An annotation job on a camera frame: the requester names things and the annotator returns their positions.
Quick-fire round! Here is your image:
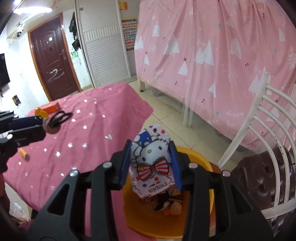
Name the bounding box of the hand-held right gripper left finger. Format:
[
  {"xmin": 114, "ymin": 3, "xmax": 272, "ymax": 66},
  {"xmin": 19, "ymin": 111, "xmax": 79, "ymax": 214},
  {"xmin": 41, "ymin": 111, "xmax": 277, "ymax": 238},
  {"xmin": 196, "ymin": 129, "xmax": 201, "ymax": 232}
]
[{"xmin": 26, "ymin": 139, "xmax": 132, "ymax": 241}]

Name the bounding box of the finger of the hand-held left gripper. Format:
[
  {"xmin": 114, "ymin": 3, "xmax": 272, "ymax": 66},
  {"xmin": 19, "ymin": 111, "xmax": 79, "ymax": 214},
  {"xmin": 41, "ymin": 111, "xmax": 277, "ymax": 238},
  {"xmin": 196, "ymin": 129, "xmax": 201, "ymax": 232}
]
[
  {"xmin": 0, "ymin": 111, "xmax": 44, "ymax": 133},
  {"xmin": 0, "ymin": 125, "xmax": 47, "ymax": 154}
]

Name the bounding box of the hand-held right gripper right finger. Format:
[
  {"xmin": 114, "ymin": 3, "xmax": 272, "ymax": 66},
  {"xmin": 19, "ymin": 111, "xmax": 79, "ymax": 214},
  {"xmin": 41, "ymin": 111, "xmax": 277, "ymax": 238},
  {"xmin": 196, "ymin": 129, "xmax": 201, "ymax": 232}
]
[{"xmin": 168, "ymin": 140, "xmax": 271, "ymax": 241}]

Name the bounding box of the brown hair tie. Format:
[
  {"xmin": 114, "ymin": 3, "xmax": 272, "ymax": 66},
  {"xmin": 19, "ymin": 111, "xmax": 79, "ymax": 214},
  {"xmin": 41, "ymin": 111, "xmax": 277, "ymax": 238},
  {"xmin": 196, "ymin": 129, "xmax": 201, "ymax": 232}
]
[{"xmin": 42, "ymin": 117, "xmax": 61, "ymax": 135}]

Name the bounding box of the cartoon cat tissue packet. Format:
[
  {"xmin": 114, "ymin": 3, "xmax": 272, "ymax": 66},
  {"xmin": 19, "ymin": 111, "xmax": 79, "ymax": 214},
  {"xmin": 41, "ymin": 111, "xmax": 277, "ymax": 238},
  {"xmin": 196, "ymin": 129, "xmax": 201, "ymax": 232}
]
[{"xmin": 128, "ymin": 124, "xmax": 179, "ymax": 197}]

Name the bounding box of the black charging cable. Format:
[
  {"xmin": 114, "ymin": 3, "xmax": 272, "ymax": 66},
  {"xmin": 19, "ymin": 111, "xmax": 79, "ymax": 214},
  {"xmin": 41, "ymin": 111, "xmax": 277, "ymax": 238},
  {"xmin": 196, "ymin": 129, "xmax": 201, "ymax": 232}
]
[{"xmin": 48, "ymin": 111, "xmax": 74, "ymax": 128}]

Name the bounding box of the yellow plastic bin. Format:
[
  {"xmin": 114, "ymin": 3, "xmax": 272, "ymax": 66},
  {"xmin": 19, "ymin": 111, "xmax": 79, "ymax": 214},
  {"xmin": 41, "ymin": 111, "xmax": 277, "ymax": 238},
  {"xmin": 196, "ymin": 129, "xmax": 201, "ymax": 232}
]
[{"xmin": 121, "ymin": 146, "xmax": 216, "ymax": 239}]

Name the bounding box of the small orange tube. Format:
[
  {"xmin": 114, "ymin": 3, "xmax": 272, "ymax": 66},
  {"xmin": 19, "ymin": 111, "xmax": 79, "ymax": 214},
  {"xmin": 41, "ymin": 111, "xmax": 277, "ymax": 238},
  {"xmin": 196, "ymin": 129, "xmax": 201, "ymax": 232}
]
[{"xmin": 19, "ymin": 148, "xmax": 30, "ymax": 161}]

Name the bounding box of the orange plastic jar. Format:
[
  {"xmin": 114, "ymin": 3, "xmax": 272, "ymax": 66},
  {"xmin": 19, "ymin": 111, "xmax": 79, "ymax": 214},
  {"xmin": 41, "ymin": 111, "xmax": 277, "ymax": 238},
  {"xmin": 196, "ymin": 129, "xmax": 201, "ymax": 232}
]
[{"xmin": 34, "ymin": 107, "xmax": 48, "ymax": 119}]

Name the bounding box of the orange cardboard box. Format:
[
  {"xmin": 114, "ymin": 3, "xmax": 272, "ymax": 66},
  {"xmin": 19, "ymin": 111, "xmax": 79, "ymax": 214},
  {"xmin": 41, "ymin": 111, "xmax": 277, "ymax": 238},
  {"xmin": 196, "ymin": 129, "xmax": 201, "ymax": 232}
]
[{"xmin": 44, "ymin": 103, "xmax": 62, "ymax": 114}]

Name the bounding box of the black sock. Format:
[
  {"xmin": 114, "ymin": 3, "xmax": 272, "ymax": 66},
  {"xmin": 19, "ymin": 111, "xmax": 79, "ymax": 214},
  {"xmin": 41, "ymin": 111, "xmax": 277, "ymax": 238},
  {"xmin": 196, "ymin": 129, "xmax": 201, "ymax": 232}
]
[{"xmin": 154, "ymin": 193, "xmax": 170, "ymax": 212}]

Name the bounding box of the white plastic bag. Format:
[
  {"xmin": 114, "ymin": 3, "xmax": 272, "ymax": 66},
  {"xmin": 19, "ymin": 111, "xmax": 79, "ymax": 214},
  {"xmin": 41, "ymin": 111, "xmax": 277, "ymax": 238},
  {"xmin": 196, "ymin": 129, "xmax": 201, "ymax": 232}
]
[{"xmin": 13, "ymin": 202, "xmax": 25, "ymax": 219}]

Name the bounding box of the pink star tablecloth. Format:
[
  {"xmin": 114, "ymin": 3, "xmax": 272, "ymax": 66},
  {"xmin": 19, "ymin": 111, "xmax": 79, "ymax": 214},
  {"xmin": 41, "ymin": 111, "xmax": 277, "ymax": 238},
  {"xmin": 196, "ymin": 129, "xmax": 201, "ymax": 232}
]
[{"xmin": 5, "ymin": 82, "xmax": 154, "ymax": 234}]

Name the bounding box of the dark brown door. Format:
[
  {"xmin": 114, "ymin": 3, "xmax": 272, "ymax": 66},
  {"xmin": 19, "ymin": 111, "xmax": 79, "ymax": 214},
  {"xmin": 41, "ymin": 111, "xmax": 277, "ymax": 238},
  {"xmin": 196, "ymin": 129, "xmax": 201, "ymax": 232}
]
[{"xmin": 28, "ymin": 13, "xmax": 82, "ymax": 102}]

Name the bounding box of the brown tufted leather cushion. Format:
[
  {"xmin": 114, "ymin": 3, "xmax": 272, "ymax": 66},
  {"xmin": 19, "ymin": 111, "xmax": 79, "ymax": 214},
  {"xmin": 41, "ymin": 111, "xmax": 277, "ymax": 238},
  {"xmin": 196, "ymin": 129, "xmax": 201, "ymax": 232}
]
[{"xmin": 231, "ymin": 146, "xmax": 296, "ymax": 237}]

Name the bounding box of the white metal chair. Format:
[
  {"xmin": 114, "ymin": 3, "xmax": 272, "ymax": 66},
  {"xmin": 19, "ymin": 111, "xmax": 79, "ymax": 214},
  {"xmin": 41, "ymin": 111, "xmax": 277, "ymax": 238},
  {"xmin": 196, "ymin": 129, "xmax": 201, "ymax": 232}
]
[{"xmin": 217, "ymin": 71, "xmax": 296, "ymax": 219}]

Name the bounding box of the white louvered wardrobe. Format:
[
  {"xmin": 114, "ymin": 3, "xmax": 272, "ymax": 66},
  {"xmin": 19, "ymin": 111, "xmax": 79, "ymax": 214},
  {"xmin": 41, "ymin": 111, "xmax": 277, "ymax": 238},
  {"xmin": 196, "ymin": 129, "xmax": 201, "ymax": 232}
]
[{"xmin": 75, "ymin": 0, "xmax": 139, "ymax": 88}]

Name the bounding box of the black hanging backpack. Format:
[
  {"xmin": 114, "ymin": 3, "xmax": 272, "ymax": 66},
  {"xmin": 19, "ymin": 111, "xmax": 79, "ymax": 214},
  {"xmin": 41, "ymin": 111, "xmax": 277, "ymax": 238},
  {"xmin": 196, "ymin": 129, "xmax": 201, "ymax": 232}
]
[{"xmin": 69, "ymin": 11, "xmax": 78, "ymax": 39}]

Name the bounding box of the ceiling light tube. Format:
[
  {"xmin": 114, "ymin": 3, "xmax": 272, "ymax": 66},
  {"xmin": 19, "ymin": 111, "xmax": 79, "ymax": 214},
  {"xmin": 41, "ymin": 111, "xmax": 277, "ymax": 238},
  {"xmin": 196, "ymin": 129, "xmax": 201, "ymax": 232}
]
[{"xmin": 13, "ymin": 6, "xmax": 52, "ymax": 14}]

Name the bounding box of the colourful chart poster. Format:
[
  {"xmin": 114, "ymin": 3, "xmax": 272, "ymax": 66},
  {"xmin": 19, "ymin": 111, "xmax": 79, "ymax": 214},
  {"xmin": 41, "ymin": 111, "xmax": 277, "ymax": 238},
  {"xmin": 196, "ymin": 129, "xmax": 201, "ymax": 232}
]
[{"xmin": 121, "ymin": 19, "xmax": 138, "ymax": 52}]

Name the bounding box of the black wall television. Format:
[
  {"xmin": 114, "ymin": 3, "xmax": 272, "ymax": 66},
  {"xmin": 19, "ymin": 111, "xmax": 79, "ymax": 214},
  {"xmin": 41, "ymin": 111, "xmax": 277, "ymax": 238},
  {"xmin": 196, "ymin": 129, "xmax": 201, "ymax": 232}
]
[{"xmin": 0, "ymin": 53, "xmax": 11, "ymax": 90}]

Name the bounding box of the white security camera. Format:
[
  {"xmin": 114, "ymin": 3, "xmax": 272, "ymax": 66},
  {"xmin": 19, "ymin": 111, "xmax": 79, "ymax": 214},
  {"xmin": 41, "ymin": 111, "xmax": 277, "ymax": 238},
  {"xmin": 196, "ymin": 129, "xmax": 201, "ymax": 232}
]
[{"xmin": 15, "ymin": 22, "xmax": 26, "ymax": 39}]

